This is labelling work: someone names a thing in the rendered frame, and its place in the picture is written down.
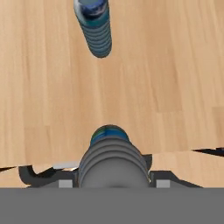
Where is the grey ribbed bottle, blue-green label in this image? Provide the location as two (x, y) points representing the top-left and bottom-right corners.
(77, 124), (151, 189)

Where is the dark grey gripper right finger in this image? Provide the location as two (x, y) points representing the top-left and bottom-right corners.
(142, 153), (204, 189)

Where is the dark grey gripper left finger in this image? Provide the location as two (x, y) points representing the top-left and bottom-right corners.
(17, 164), (81, 189)

